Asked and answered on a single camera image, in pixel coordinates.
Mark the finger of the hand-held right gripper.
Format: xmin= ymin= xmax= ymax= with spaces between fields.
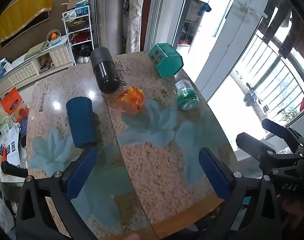
xmin=262 ymin=118 xmax=304 ymax=153
xmin=235 ymin=132 xmax=303 ymax=166

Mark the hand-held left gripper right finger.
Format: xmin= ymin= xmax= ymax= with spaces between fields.
xmin=198 ymin=147 xmax=280 ymax=240

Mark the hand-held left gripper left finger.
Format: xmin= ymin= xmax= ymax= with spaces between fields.
xmin=16 ymin=146 xmax=99 ymax=240

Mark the dark blue cup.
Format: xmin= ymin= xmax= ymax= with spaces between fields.
xmin=66 ymin=97 xmax=97 ymax=148

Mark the black cup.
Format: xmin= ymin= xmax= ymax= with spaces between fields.
xmin=90 ymin=47 xmax=120 ymax=93

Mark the person's right hand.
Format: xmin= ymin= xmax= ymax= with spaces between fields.
xmin=277 ymin=194 xmax=304 ymax=230

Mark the potted green plant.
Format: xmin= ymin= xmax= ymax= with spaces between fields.
xmin=277 ymin=107 xmax=299 ymax=125

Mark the balcony railing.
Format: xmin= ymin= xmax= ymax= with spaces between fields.
xmin=230 ymin=27 xmax=304 ymax=120

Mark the clear bottle green label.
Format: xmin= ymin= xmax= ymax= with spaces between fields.
xmin=174 ymin=79 xmax=200 ymax=111

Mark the orange box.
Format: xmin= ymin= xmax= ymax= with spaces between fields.
xmin=1 ymin=87 xmax=24 ymax=123

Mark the white low cabinet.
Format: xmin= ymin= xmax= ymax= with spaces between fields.
xmin=0 ymin=35 xmax=69 ymax=88

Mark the green hexagonal tin box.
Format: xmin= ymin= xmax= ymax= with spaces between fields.
xmin=148 ymin=43 xmax=184 ymax=78

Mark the white shelf rack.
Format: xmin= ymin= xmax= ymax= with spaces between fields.
xmin=62 ymin=12 xmax=95 ymax=67

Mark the fruit basket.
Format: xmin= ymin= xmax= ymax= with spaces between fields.
xmin=47 ymin=29 xmax=62 ymax=43

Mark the blue hanging cloth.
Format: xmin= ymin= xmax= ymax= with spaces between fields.
xmin=197 ymin=3 xmax=212 ymax=16

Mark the white plastic bag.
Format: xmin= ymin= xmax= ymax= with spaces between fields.
xmin=63 ymin=9 xmax=77 ymax=22

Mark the patterned curtain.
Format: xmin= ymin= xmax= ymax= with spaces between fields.
xmin=126 ymin=0 xmax=149 ymax=54

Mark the yellow cloth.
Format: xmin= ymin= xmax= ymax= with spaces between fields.
xmin=0 ymin=0 xmax=53 ymax=47

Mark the cardboard box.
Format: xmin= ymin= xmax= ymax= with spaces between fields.
xmin=61 ymin=0 xmax=90 ymax=14

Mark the black handle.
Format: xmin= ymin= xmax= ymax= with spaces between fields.
xmin=1 ymin=162 xmax=29 ymax=178

